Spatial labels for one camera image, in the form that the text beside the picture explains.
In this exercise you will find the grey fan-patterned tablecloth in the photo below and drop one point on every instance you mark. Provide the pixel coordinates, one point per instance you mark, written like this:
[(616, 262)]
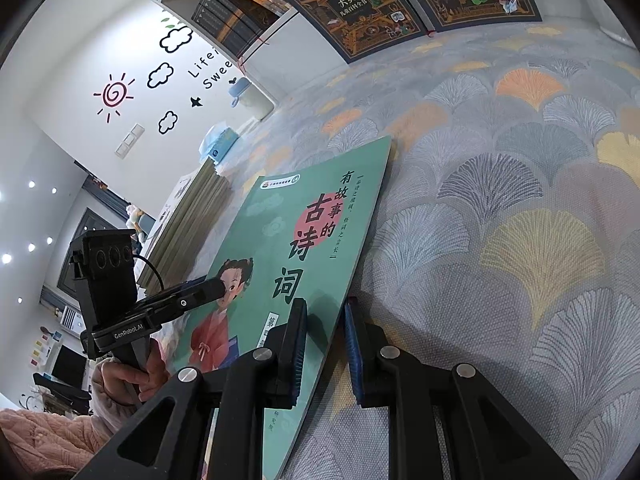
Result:
[(500, 185)]

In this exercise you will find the blue tissue box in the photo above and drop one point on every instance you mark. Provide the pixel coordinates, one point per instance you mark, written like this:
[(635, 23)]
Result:
[(220, 142)]

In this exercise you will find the stack of thin books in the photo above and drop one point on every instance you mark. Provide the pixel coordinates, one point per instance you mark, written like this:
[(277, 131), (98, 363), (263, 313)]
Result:
[(195, 220)]

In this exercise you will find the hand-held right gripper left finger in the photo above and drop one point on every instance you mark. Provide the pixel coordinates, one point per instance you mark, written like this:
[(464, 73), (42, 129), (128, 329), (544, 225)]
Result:
[(299, 355)]

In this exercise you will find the white grilled appliance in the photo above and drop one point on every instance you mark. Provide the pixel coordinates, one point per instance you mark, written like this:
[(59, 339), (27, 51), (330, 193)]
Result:
[(70, 317)]

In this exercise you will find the black lettering wall sticker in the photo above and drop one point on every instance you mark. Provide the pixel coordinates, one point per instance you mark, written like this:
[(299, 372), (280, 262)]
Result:
[(207, 82)]

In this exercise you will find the white bottle with blue cap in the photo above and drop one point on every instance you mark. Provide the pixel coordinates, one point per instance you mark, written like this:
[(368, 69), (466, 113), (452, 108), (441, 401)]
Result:
[(252, 100)]

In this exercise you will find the person's left forearm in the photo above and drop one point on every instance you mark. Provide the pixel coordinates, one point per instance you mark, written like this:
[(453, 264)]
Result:
[(45, 435)]

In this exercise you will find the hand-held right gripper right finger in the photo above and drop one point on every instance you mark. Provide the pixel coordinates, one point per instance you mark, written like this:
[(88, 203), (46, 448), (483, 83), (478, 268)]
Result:
[(351, 355)]

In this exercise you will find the black monitor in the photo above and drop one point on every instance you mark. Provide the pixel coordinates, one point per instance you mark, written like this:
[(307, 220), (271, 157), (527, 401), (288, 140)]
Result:
[(69, 366)]

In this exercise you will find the pink sun wall sticker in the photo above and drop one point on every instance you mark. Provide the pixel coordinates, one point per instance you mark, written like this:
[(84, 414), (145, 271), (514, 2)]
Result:
[(114, 94)]

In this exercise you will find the black cloud wall sticker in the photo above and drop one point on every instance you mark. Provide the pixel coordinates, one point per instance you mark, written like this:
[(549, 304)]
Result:
[(168, 122), (177, 39), (160, 75)]

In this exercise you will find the person's left hand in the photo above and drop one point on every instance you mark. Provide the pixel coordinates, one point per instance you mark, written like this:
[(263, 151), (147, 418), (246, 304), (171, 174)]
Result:
[(117, 380)]

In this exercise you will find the row of dark hardcover volumes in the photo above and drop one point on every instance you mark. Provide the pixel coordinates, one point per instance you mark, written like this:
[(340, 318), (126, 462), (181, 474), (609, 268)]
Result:
[(230, 15)]

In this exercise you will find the black star wall sticker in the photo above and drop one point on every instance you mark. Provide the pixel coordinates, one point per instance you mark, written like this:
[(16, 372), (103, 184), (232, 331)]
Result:
[(196, 102)]

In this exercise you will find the white wall switch panel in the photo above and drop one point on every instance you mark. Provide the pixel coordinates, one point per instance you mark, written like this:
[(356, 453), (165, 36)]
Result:
[(129, 140)]

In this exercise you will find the teal book with red-robed child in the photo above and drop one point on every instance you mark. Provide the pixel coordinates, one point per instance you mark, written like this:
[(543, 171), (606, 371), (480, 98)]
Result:
[(310, 240)]

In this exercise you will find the white cartoon sage book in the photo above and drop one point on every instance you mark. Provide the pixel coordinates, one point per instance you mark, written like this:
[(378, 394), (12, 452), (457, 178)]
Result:
[(172, 205)]

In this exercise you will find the plush toys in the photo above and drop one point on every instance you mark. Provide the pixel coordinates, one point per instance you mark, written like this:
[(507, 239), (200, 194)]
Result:
[(137, 220)]

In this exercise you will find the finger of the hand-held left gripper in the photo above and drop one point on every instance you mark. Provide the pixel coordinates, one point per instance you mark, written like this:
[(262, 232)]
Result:
[(200, 295), (165, 294)]

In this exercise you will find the white bookshelf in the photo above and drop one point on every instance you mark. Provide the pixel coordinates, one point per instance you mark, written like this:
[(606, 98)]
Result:
[(285, 45)]

